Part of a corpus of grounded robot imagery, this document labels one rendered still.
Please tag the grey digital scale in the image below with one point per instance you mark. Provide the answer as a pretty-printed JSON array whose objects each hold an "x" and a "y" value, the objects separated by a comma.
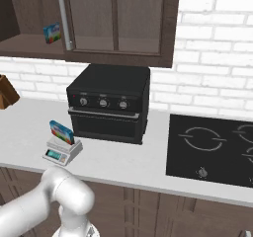
[{"x": 62, "y": 150}]

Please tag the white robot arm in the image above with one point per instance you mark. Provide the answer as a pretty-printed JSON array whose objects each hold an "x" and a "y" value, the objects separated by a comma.
[{"x": 49, "y": 195}]

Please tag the black hob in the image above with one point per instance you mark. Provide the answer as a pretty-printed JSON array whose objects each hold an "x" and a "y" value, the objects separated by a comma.
[{"x": 214, "y": 150}]

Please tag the brown wooden knife block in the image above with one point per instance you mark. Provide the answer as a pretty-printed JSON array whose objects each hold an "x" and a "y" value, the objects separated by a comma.
[{"x": 6, "y": 91}]

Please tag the grey hob knob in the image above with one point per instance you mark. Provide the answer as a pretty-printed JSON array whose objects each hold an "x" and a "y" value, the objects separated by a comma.
[{"x": 202, "y": 172}]

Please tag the black toaster oven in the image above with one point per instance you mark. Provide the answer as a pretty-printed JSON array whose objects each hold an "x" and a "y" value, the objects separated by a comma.
[{"x": 108, "y": 99}]

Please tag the blue boxed food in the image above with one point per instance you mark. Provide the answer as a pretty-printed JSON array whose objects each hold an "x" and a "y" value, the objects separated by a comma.
[
  {"x": 52, "y": 32},
  {"x": 61, "y": 132}
]

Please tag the brown base cabinets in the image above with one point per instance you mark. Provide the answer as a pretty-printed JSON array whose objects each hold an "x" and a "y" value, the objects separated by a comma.
[{"x": 148, "y": 211}]

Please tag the brown glass cabinet door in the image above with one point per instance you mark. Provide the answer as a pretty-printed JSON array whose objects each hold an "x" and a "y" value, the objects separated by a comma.
[{"x": 122, "y": 20}]

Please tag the brown wall cabinet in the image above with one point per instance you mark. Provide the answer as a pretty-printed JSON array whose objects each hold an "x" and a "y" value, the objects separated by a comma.
[{"x": 31, "y": 27}]

